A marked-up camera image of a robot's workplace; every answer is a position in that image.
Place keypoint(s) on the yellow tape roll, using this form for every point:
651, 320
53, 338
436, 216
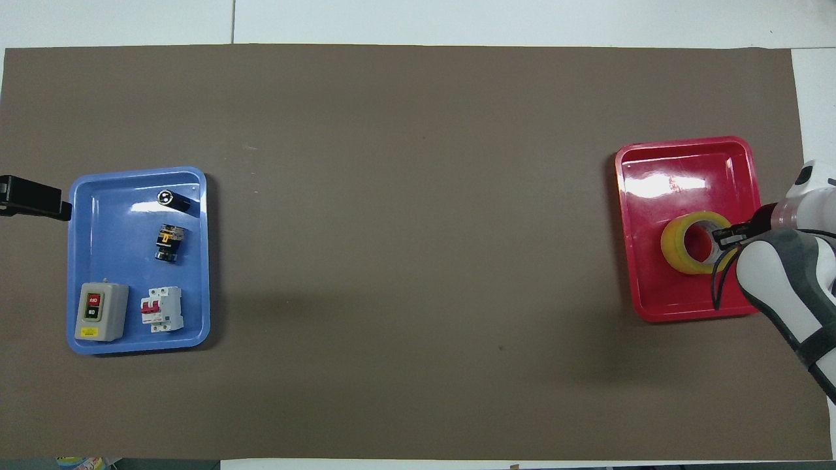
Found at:
673, 245

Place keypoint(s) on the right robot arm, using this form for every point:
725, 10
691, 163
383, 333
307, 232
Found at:
784, 281

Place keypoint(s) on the white circuit breaker red levers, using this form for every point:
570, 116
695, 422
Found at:
166, 307

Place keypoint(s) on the blue plastic tray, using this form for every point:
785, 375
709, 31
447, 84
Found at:
117, 261

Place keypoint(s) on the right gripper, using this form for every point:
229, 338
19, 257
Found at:
763, 219

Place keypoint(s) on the black and yellow switch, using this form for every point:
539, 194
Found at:
170, 243

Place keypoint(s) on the grey switch box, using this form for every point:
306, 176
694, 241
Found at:
111, 313

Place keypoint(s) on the black cylindrical push button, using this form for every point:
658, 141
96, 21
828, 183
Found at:
176, 200

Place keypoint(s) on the red plastic tray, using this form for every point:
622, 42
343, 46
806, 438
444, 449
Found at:
659, 294

